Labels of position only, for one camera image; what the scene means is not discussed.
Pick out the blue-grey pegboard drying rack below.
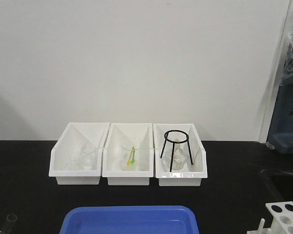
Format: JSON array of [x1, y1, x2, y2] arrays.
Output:
[[266, 0, 293, 155]]

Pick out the white test tube rack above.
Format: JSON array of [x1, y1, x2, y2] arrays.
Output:
[[246, 201, 293, 234]]

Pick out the middle white storage bin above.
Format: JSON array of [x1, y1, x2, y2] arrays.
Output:
[[102, 123, 154, 186]]

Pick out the white storage bin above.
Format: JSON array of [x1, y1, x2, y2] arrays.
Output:
[[49, 122, 110, 185], [102, 123, 154, 186], [153, 123, 208, 187]]

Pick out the green plastic dropper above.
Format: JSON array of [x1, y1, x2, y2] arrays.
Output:
[[130, 148, 136, 164]]

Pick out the yellow plastic dropper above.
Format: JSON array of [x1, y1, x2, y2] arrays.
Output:
[[126, 146, 135, 165]]

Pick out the glass flask under tripod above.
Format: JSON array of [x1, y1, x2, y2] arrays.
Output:
[[161, 142, 188, 172]]

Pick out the right white storage bin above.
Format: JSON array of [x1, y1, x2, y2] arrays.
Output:
[[153, 123, 208, 187]]

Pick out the glass beakers in left bin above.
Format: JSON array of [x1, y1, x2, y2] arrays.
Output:
[[67, 144, 96, 171]]

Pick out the left white storage bin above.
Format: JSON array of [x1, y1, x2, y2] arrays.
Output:
[[49, 122, 110, 185]]

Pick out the blue plastic tray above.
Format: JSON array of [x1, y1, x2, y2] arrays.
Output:
[[60, 205, 200, 234]]

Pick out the black lab sink basin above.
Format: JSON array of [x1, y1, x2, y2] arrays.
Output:
[[260, 169, 293, 202]]

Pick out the glass beaker on counter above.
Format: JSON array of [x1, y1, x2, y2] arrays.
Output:
[[0, 213, 18, 234]]

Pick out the black wire tripod stand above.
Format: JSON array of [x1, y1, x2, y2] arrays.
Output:
[[160, 129, 194, 173]]

